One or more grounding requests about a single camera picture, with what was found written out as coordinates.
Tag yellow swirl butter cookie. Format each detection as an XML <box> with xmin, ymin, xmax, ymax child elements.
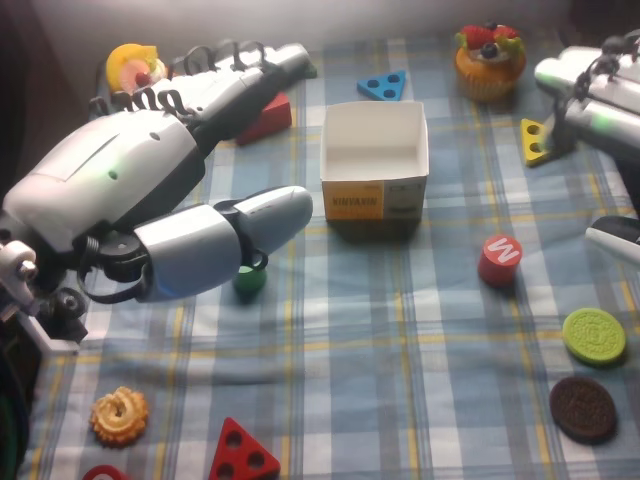
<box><xmin>89</xmin><ymin>386</ymin><xmax>150</xmax><ymax>448</ymax></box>

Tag red cylinder with round mark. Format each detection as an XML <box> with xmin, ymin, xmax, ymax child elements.
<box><xmin>81</xmin><ymin>464</ymin><xmax>132</xmax><ymax>480</ymax></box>

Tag yellow three-hole triangle block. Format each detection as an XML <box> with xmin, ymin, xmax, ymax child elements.
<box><xmin>519</xmin><ymin>118</ymin><xmax>564</xmax><ymax>168</ymax></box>

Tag red three-hole triangle block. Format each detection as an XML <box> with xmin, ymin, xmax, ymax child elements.
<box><xmin>207</xmin><ymin>417</ymin><xmax>282</xmax><ymax>480</ymax></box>

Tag blue plaid tablecloth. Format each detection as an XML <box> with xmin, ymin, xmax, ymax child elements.
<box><xmin>19</xmin><ymin>34</ymin><xmax>640</xmax><ymax>480</ymax></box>

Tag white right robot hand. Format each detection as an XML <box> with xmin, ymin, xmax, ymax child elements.
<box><xmin>533</xmin><ymin>30</ymin><xmax>640</xmax><ymax>262</ymax></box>

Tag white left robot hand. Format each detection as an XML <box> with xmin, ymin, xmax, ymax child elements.
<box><xmin>2</xmin><ymin>38</ymin><xmax>315</xmax><ymax>304</ymax></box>

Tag white paper box yellow print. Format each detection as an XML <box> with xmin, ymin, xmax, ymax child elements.
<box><xmin>319</xmin><ymin>101</ymin><xmax>431</xmax><ymax>224</ymax></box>

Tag green sandwich cookie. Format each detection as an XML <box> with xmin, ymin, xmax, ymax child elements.
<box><xmin>562</xmin><ymin>308</ymin><xmax>627</xmax><ymax>369</ymax></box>

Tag red rectangular block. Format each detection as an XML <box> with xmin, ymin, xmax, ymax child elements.
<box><xmin>234</xmin><ymin>92</ymin><xmax>294</xmax><ymax>147</ymax></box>

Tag small green block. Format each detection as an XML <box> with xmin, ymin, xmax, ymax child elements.
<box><xmin>232</xmin><ymin>264</ymin><xmax>269</xmax><ymax>297</ymax></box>

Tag yellow fruit toy cupcake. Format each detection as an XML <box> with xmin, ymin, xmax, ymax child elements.
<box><xmin>105</xmin><ymin>43</ymin><xmax>169</xmax><ymax>94</ymax></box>

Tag red round M piece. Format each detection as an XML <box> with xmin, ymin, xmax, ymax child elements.
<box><xmin>477</xmin><ymin>233</ymin><xmax>524</xmax><ymax>289</ymax></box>

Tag strawberry toy cupcake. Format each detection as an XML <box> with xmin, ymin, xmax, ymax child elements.
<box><xmin>453</xmin><ymin>19</ymin><xmax>527</xmax><ymax>104</ymax></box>

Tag brown sandwich cookie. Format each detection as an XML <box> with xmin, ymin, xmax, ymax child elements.
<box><xmin>548</xmin><ymin>375</ymin><xmax>618</xmax><ymax>444</ymax></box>

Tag blue three-hole triangle block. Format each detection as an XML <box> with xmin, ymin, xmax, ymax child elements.
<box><xmin>356</xmin><ymin>69</ymin><xmax>407</xmax><ymax>102</ymax></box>

